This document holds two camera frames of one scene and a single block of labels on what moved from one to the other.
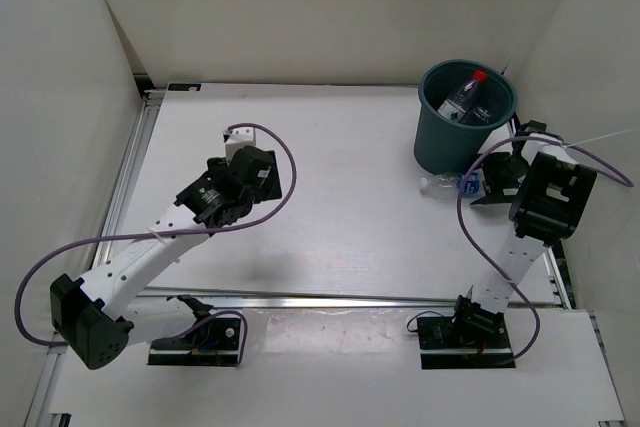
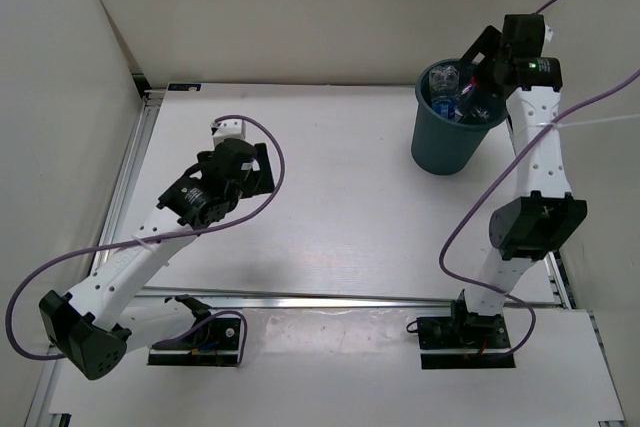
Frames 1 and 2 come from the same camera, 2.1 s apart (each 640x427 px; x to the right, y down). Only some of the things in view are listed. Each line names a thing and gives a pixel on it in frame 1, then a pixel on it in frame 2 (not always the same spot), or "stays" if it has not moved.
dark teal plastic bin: (450, 147) stays
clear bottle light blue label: (447, 184) -> (444, 91)
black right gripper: (493, 185) -> (488, 45)
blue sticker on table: (184, 86) stays
